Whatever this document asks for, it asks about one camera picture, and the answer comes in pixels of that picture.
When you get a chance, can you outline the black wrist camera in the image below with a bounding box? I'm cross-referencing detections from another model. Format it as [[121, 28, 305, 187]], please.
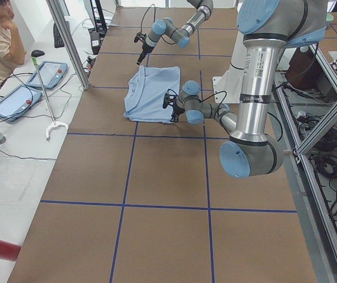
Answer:
[[134, 32, 147, 43], [162, 92, 176, 109]]

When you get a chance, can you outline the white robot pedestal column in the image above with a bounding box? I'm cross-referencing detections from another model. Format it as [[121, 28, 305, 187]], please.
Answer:
[[212, 32, 247, 104]]

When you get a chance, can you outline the brown paper table cover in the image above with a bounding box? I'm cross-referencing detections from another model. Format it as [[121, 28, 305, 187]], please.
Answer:
[[9, 7, 316, 282]]

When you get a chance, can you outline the black keyboard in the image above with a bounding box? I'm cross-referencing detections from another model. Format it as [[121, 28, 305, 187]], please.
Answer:
[[53, 24, 64, 48]]

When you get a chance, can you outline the far blue teach pendant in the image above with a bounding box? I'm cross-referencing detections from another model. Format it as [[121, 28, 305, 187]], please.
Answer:
[[25, 61, 68, 90]]

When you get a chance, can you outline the black computer mouse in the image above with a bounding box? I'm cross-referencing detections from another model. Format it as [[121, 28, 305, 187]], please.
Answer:
[[31, 50, 45, 58]]

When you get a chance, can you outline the reacher grabber stick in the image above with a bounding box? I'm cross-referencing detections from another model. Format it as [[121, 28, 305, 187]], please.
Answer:
[[31, 57, 68, 141]]

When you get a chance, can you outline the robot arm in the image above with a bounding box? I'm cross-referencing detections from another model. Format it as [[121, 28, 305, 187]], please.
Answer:
[[163, 1, 328, 178], [134, 0, 214, 65]]

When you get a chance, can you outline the aluminium frame rack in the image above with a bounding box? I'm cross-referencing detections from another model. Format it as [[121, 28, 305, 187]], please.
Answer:
[[271, 23, 337, 283]]

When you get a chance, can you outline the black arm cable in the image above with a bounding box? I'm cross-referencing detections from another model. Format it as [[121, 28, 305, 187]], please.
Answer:
[[140, 3, 169, 45], [168, 88, 284, 142]]

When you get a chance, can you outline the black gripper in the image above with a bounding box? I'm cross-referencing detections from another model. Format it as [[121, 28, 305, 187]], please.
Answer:
[[136, 35, 156, 64], [171, 99, 185, 123]]

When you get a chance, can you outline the blue teach pendant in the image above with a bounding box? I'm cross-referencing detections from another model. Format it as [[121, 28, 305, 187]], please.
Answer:
[[25, 61, 68, 90], [0, 85, 42, 121]]

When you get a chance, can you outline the aluminium frame post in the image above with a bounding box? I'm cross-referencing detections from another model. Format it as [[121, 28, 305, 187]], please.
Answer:
[[46, 0, 90, 90]]

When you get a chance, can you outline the light blue t-shirt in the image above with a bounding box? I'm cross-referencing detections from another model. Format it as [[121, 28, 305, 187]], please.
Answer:
[[123, 65, 181, 123]]

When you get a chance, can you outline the near blue teach pendant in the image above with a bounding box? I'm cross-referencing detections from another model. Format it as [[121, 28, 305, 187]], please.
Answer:
[[0, 85, 42, 121]]

